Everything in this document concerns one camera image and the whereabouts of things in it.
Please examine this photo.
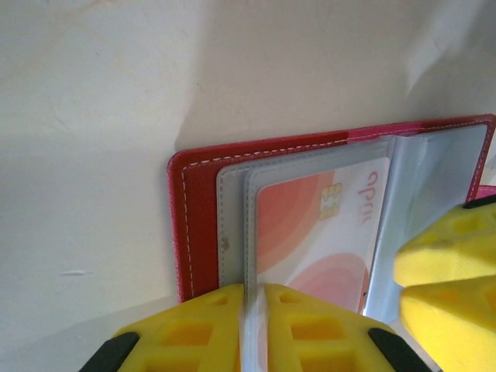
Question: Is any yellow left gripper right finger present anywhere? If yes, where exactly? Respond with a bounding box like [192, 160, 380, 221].
[265, 283, 431, 372]

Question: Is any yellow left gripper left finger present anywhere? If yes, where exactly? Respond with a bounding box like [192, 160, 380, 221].
[79, 283, 245, 372]

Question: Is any red card holder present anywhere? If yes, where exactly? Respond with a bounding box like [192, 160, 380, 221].
[166, 112, 496, 372]

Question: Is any white pink chip card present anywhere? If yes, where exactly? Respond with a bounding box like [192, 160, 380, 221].
[255, 157, 391, 315]

